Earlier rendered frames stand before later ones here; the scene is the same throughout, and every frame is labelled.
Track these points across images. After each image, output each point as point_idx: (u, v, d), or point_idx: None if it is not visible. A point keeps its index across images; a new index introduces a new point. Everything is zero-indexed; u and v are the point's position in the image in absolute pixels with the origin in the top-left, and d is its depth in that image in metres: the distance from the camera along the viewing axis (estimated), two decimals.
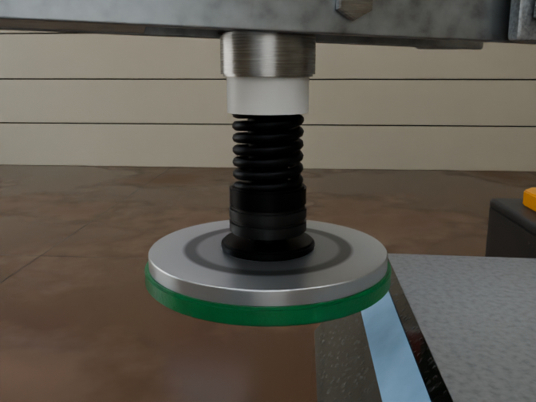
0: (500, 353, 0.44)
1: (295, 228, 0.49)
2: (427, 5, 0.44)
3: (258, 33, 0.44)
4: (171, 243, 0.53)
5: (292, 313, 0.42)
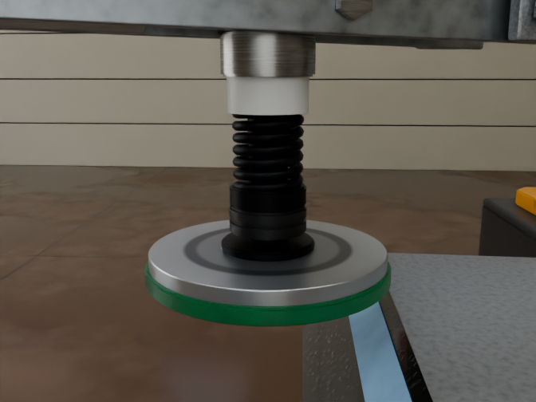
0: (481, 351, 0.45)
1: (295, 228, 0.49)
2: (427, 5, 0.44)
3: (258, 33, 0.44)
4: None
5: (144, 271, 0.51)
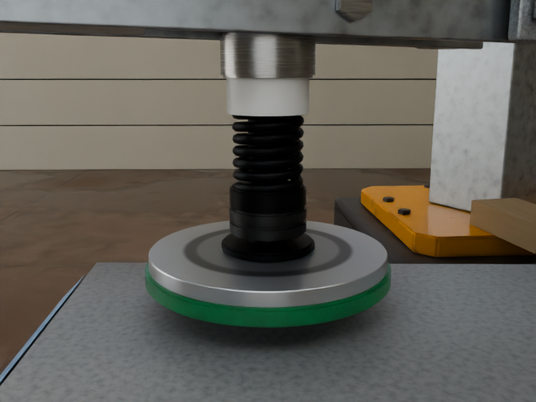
0: (84, 372, 0.41)
1: (295, 229, 0.49)
2: (427, 5, 0.44)
3: (258, 33, 0.44)
4: (368, 251, 0.51)
5: None
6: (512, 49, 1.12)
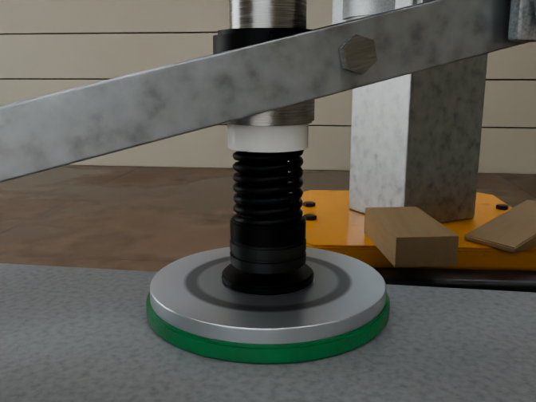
0: None
1: (295, 262, 0.50)
2: (429, 36, 0.45)
3: None
4: (339, 309, 0.46)
5: None
6: None
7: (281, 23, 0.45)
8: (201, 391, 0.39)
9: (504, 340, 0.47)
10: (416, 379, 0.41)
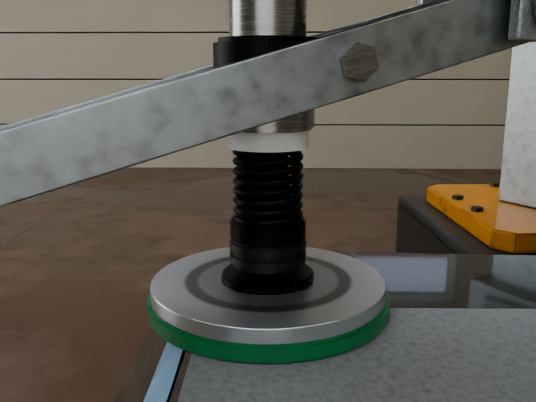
0: None
1: (295, 262, 0.50)
2: (429, 41, 0.45)
3: None
4: (286, 319, 0.44)
5: None
6: None
7: (281, 30, 0.45)
8: None
9: None
10: None
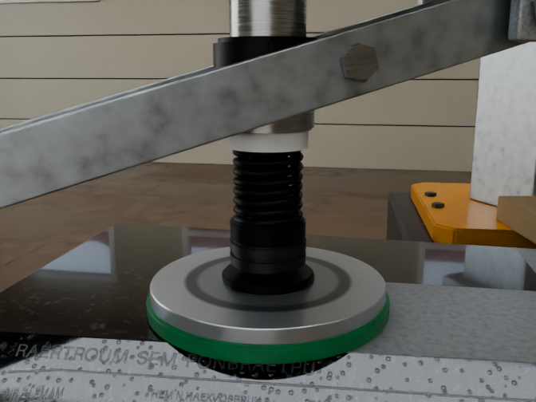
0: (61, 287, 0.58)
1: (295, 262, 0.50)
2: (430, 41, 0.45)
3: None
4: (350, 264, 0.56)
5: None
6: None
7: (281, 31, 0.45)
8: (489, 317, 0.51)
9: None
10: None
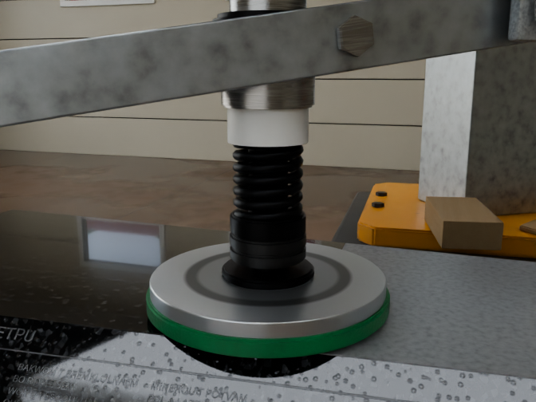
0: None
1: (295, 257, 0.50)
2: (427, 25, 0.45)
3: None
4: (290, 313, 0.44)
5: None
6: None
7: (281, 5, 0.45)
8: None
9: (481, 289, 0.57)
10: (393, 307, 0.53)
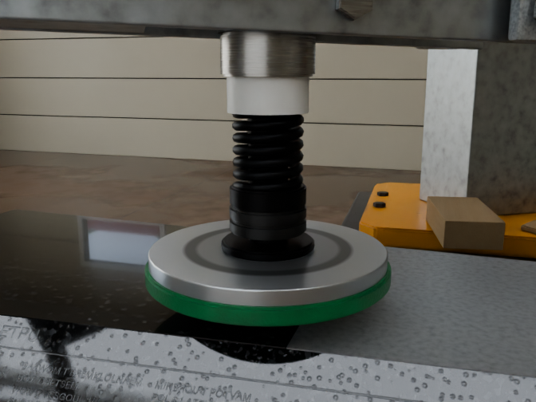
0: None
1: (295, 228, 0.49)
2: (427, 5, 0.44)
3: (258, 33, 0.44)
4: (167, 252, 0.50)
5: (334, 308, 0.43)
6: (475, 49, 1.13)
7: None
8: None
9: (484, 289, 0.57)
10: (396, 306, 0.53)
